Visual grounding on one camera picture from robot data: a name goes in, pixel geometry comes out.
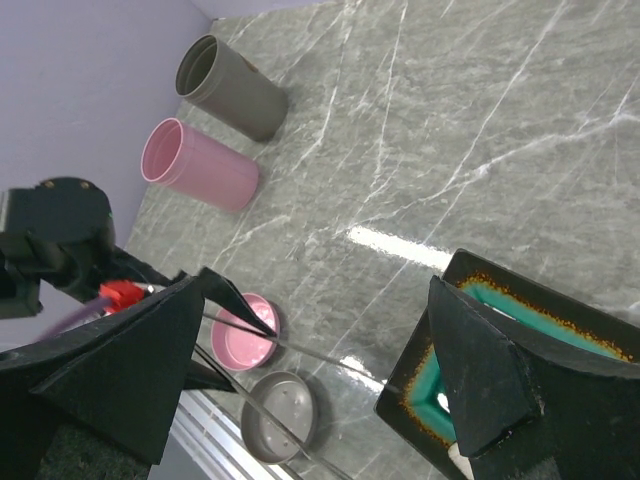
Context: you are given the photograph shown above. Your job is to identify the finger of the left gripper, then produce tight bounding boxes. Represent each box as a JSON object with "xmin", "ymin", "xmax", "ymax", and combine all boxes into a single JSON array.
[
  {"xmin": 172, "ymin": 267, "xmax": 277, "ymax": 337},
  {"xmin": 184, "ymin": 360, "xmax": 235, "ymax": 393}
]

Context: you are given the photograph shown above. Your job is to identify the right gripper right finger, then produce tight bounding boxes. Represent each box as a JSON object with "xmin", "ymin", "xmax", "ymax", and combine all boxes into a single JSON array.
[{"xmin": 428, "ymin": 277, "xmax": 639, "ymax": 479}]

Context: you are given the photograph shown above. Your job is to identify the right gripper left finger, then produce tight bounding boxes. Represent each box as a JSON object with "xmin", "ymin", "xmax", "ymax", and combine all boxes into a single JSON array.
[{"xmin": 1, "ymin": 279, "xmax": 204, "ymax": 479}]

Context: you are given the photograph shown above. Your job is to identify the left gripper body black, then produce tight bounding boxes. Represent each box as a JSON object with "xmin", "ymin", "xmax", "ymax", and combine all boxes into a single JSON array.
[{"xmin": 1, "ymin": 177, "xmax": 172, "ymax": 319}]

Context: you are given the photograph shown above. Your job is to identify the metal serving tongs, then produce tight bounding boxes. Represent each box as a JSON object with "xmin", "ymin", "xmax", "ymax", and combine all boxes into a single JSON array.
[{"xmin": 194, "ymin": 312, "xmax": 403, "ymax": 479}]

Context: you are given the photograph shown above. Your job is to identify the pink round lid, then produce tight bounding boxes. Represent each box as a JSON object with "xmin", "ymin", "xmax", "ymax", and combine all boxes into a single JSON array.
[{"xmin": 211, "ymin": 293, "xmax": 280, "ymax": 372}]

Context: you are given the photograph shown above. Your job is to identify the square black teal plate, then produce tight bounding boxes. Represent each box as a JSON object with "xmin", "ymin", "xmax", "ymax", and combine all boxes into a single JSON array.
[{"xmin": 375, "ymin": 249, "xmax": 639, "ymax": 479}]

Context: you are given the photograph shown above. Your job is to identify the pink cylindrical container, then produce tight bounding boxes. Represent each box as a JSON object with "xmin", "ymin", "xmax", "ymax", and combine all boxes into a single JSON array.
[{"xmin": 141, "ymin": 118, "xmax": 259, "ymax": 212}]

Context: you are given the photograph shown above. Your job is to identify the grey cylindrical container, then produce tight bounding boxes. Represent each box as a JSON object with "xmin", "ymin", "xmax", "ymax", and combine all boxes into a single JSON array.
[{"xmin": 175, "ymin": 34, "xmax": 288, "ymax": 142}]

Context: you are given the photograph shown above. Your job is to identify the aluminium front rail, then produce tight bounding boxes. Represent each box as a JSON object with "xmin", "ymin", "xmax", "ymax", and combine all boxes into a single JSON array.
[{"xmin": 170, "ymin": 390, "xmax": 298, "ymax": 479}]

